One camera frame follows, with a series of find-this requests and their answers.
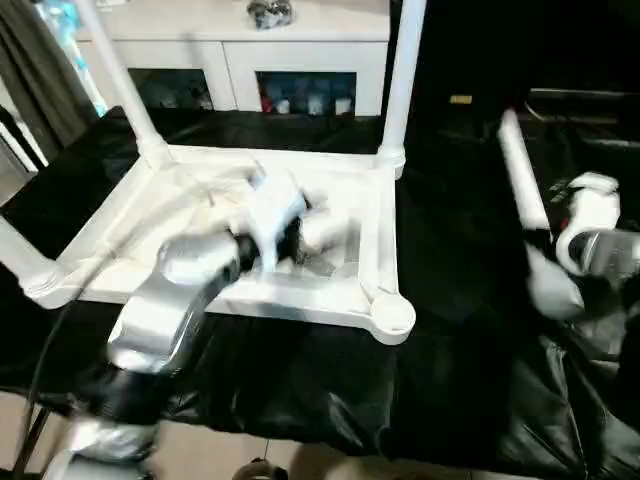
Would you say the white plastic table leg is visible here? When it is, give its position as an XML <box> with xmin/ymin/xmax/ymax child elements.
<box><xmin>73</xmin><ymin>0</ymin><xmax>172</xmax><ymax>169</ymax></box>
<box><xmin>0</xmin><ymin>213</ymin><xmax>70</xmax><ymax>310</ymax></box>
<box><xmin>498</xmin><ymin>106</ymin><xmax>587</xmax><ymax>322</ymax></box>
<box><xmin>378</xmin><ymin>0</ymin><xmax>428</xmax><ymax>177</ymax></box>

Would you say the white plastic table top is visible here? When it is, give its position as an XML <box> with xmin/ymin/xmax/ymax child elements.
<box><xmin>18</xmin><ymin>143</ymin><xmax>420</xmax><ymax>348</ymax></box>

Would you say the black television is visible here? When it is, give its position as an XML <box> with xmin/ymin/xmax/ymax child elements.
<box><xmin>526</xmin><ymin>0</ymin><xmax>640</xmax><ymax>124</ymax></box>

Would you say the black mat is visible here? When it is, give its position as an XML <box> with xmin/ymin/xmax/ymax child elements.
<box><xmin>0</xmin><ymin>104</ymin><xmax>640</xmax><ymax>476</ymax></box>

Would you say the white cabinet with glass doors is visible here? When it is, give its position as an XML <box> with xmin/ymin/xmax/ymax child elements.
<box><xmin>73</xmin><ymin>0</ymin><xmax>392</xmax><ymax>117</ymax></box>

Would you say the black box with beige label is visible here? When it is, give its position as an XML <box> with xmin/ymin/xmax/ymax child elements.
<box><xmin>424</xmin><ymin>0</ymin><xmax>530</xmax><ymax>141</ymax></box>

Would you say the clear bag on cabinet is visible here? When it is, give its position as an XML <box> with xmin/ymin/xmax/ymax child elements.
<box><xmin>247</xmin><ymin>0</ymin><xmax>297</xmax><ymax>32</ymax></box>

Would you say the blue white package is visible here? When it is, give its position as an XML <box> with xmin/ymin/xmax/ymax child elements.
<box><xmin>53</xmin><ymin>0</ymin><xmax>110</xmax><ymax>117</ymax></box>

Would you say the grey curtain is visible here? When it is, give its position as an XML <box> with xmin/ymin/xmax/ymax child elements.
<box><xmin>0</xmin><ymin>0</ymin><xmax>97</xmax><ymax>154</ymax></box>

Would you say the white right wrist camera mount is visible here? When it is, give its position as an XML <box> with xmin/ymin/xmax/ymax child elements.
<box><xmin>553</xmin><ymin>171</ymin><xmax>625</xmax><ymax>275</ymax></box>

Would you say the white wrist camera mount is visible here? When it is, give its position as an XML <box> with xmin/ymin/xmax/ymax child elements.
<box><xmin>243</xmin><ymin>168</ymin><xmax>312</xmax><ymax>275</ymax></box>
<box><xmin>553</xmin><ymin>171</ymin><xmax>625</xmax><ymax>275</ymax></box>

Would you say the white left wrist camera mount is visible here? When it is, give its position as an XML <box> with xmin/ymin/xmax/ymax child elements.
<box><xmin>243</xmin><ymin>168</ymin><xmax>312</xmax><ymax>275</ymax></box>

